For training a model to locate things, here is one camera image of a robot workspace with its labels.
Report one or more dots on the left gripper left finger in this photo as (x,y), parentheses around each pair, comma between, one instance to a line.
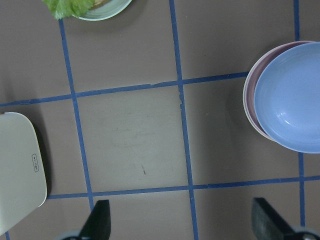
(98,224)

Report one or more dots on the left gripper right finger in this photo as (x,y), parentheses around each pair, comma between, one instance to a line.
(267,224)

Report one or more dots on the pink plate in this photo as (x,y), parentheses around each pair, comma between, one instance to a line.
(269,56)

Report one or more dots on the blue plate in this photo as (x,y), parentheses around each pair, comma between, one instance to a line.
(287,98)

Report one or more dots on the cream toaster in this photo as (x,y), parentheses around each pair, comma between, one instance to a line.
(23,185)

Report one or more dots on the cream plate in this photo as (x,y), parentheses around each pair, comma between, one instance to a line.
(248,105)

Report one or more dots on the green plate with food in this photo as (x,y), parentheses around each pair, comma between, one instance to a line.
(105,9)

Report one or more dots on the lettuce leaf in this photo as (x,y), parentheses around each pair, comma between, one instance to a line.
(60,9)

